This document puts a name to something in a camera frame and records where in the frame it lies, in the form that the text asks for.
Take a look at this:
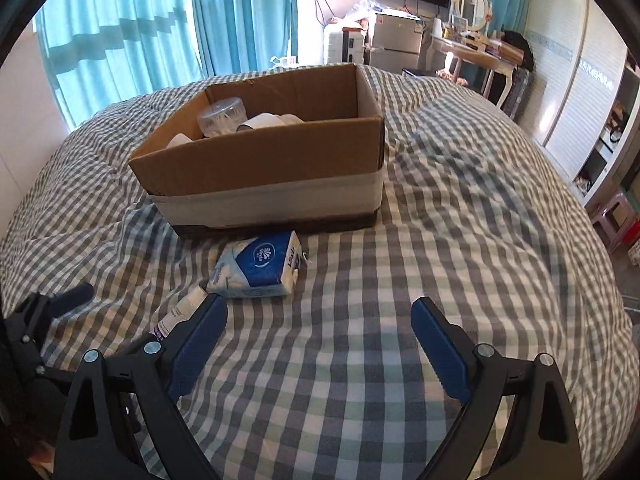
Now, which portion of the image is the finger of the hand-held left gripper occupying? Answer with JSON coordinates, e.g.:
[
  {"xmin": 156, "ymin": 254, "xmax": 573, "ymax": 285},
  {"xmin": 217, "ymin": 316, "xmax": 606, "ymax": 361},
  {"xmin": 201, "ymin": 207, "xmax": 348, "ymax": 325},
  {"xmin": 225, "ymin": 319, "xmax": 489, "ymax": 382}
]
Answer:
[{"xmin": 47, "ymin": 282, "xmax": 96, "ymax": 321}]

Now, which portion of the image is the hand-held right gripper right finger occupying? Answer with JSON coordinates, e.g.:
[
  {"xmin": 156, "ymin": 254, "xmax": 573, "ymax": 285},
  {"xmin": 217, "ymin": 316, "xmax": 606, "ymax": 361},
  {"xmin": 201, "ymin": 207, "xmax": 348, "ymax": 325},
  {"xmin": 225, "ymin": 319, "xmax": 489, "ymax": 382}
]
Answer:
[{"xmin": 411, "ymin": 296, "xmax": 583, "ymax": 480}]

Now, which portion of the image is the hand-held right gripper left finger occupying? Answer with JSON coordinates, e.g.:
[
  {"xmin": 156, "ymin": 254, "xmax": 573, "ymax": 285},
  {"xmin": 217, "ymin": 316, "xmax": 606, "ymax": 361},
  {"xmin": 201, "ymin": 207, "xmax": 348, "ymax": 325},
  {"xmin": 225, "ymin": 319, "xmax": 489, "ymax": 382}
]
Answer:
[{"xmin": 52, "ymin": 294, "xmax": 228, "ymax": 480}]

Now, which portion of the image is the white bottle purple label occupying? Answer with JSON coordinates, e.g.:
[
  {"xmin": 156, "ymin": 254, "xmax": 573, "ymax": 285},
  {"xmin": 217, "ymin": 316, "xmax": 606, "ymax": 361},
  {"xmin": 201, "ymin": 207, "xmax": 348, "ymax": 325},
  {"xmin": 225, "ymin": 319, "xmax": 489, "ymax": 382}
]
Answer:
[{"xmin": 152, "ymin": 285, "xmax": 211, "ymax": 343}]

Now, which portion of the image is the blue tissue pack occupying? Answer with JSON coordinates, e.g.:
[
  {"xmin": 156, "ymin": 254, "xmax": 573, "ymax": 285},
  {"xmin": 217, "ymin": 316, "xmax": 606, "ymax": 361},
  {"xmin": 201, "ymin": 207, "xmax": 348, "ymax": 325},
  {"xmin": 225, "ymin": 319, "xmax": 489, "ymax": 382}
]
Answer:
[{"xmin": 206, "ymin": 230, "xmax": 303, "ymax": 300}]

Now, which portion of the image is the brown cardboard box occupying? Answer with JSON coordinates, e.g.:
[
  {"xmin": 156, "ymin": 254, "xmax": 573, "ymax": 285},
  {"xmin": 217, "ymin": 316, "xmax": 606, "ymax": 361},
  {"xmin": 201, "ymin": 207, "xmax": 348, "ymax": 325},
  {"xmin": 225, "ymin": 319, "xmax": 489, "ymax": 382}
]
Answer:
[{"xmin": 128, "ymin": 63, "xmax": 386, "ymax": 238}]

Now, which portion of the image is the clear cotton swab jar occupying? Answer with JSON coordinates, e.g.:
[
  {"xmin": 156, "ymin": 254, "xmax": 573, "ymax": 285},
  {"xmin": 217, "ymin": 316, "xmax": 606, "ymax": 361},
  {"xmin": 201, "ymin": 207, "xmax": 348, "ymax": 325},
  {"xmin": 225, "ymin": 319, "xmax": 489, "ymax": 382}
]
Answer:
[{"xmin": 197, "ymin": 97, "xmax": 247, "ymax": 137}]

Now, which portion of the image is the grey tape roll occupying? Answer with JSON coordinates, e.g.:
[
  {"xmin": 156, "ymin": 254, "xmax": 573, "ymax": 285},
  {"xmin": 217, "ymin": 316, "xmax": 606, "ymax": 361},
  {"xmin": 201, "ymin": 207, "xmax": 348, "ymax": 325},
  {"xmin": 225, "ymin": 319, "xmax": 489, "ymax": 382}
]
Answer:
[{"xmin": 236, "ymin": 113, "xmax": 282, "ymax": 134}]

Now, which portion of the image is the checkered blanket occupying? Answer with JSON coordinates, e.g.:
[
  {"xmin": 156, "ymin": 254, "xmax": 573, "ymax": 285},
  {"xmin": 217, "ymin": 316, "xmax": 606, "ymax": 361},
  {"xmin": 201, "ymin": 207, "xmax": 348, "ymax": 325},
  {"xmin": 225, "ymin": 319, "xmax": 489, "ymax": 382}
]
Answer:
[{"xmin": 0, "ymin": 65, "xmax": 640, "ymax": 480}]

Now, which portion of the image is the pink plastic stool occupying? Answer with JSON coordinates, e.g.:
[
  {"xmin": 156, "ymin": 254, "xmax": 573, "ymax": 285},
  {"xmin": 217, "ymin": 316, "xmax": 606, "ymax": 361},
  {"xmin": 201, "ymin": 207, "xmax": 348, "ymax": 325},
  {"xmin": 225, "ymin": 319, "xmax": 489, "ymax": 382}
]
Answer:
[{"xmin": 590, "ymin": 190, "xmax": 640, "ymax": 253}]

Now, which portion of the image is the wide teal curtain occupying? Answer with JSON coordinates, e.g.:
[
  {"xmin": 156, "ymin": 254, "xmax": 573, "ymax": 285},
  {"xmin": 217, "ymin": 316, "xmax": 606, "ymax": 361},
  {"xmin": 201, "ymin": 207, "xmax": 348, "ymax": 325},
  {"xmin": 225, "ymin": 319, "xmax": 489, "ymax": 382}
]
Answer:
[{"xmin": 32, "ymin": 0, "xmax": 201, "ymax": 131}]

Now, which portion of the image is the white dressing table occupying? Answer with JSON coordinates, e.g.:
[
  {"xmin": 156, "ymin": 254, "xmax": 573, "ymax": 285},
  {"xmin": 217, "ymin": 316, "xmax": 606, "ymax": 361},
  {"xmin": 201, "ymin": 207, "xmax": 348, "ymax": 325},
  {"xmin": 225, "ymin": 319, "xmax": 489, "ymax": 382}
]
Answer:
[{"xmin": 430, "ymin": 35, "xmax": 516, "ymax": 106}]

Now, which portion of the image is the white wardrobe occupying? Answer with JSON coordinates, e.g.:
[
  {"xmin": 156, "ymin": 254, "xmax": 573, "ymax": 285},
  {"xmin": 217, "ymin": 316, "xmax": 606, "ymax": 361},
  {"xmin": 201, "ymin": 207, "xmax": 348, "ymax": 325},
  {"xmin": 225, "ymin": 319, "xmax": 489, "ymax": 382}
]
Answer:
[{"xmin": 510, "ymin": 0, "xmax": 640, "ymax": 201}]

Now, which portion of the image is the black bag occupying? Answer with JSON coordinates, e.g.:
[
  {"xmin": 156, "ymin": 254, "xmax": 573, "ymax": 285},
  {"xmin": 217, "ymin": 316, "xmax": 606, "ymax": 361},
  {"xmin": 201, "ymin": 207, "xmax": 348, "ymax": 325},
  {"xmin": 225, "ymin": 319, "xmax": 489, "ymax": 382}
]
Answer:
[{"xmin": 502, "ymin": 30, "xmax": 535, "ymax": 68}]

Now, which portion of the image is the silver fridge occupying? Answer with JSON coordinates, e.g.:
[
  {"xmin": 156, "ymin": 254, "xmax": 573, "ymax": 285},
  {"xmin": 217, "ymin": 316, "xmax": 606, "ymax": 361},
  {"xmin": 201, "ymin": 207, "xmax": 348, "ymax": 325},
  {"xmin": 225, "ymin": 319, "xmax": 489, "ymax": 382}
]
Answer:
[{"xmin": 371, "ymin": 10, "xmax": 423, "ymax": 68}]

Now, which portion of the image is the white suitcase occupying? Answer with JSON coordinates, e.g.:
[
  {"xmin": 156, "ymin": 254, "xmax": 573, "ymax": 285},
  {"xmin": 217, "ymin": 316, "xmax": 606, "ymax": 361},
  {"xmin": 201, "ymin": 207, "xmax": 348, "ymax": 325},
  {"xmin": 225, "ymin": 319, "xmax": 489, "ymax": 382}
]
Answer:
[{"xmin": 322, "ymin": 25, "xmax": 368, "ymax": 66}]

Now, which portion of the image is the oval white mirror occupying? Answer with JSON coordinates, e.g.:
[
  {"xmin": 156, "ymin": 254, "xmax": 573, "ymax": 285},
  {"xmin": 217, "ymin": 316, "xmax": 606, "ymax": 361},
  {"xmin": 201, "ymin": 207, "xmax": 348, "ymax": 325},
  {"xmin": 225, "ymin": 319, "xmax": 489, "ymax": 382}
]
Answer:
[{"xmin": 451, "ymin": 0, "xmax": 493, "ymax": 35}]

